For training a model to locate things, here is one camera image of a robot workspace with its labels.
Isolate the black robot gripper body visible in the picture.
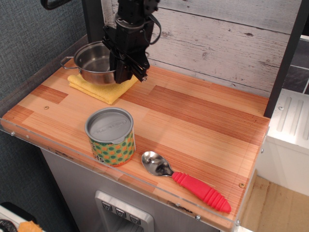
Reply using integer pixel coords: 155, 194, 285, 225
102, 14, 155, 69

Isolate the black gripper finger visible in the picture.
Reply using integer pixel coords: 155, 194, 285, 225
131, 67, 147, 82
109, 49, 133, 84

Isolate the stainless steel pot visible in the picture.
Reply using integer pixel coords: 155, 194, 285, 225
60, 41, 115, 85

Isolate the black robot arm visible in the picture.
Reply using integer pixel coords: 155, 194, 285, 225
102, 0, 161, 84

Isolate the yellow folded towel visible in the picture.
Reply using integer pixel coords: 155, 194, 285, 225
67, 74, 138, 105

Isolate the green orange patterned can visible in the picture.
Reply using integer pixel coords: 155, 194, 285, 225
84, 107, 136, 167

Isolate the white toy sink unit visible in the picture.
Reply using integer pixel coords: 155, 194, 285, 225
254, 35, 309, 196

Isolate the orange cloth piece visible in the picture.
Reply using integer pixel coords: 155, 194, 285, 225
17, 221, 43, 232

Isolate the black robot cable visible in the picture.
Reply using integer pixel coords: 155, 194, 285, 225
142, 14, 162, 45

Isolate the spoon with red handle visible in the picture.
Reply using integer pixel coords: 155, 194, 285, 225
141, 151, 232, 214

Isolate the black vertical post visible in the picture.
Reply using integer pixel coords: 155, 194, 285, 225
264, 0, 309, 118

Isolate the black corrugated hose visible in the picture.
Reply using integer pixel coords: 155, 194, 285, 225
0, 218, 19, 232

